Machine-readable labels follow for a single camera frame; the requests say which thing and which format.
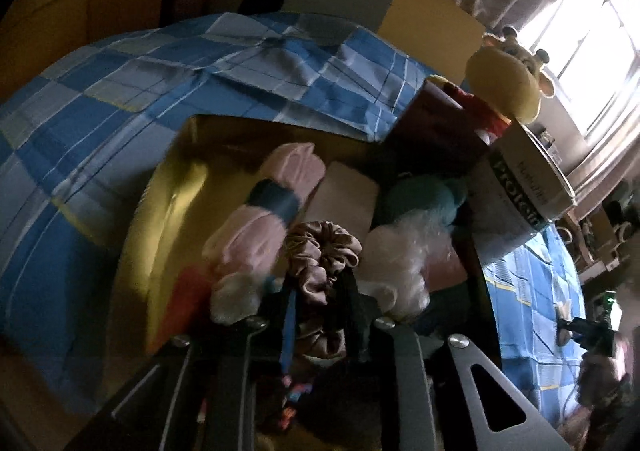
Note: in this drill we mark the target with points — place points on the yellow giraffe plush toy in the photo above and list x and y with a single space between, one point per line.
505 76

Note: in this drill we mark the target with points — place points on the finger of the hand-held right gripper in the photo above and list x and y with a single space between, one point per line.
567 331

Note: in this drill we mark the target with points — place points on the bright window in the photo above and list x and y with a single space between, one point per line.
590 31

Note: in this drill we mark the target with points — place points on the person's right hand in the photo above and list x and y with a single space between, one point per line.
600 376

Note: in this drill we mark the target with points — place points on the wooden desk with clutter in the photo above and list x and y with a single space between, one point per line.
610 231

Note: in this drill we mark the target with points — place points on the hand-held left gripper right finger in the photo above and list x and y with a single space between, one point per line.
352 311

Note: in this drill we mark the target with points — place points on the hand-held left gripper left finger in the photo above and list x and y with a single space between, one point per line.
287 331

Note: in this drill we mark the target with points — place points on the dark brown box lid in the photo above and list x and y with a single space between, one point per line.
435 131

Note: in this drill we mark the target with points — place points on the blue plush toy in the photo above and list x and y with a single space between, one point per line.
420 201

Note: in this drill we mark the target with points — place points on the white powder tin can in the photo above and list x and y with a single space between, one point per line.
510 201

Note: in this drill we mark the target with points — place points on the beige satin scrunchie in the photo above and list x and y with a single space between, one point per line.
320 251

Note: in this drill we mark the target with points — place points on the gold cardboard box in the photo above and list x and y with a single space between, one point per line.
165 211

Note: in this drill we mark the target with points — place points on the blue plaid blanket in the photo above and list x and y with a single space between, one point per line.
100 131

